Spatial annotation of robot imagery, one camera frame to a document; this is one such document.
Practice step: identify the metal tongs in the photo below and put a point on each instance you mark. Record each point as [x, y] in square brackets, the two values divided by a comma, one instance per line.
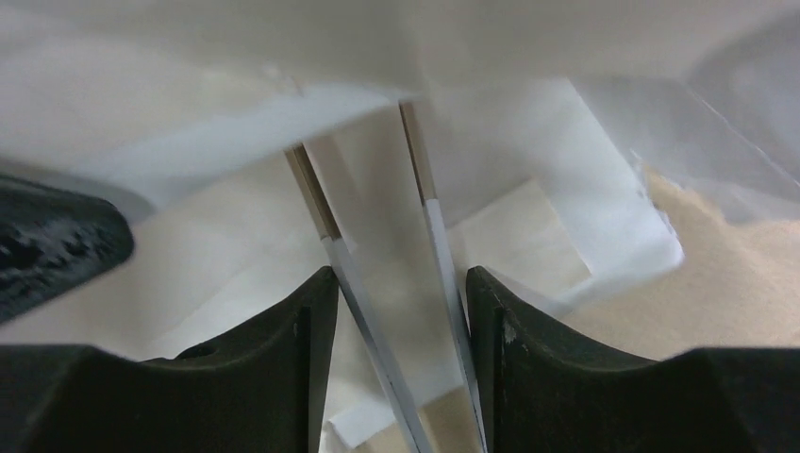
[354, 284]

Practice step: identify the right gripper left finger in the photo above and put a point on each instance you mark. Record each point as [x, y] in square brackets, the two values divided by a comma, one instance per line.
[259, 387]

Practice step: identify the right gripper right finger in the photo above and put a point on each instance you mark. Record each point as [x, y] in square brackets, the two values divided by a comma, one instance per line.
[545, 387]

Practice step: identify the white blue paper bag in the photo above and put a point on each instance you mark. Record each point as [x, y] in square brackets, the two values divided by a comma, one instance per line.
[630, 168]

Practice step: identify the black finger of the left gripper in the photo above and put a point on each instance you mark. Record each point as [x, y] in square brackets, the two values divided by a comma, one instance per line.
[53, 241]

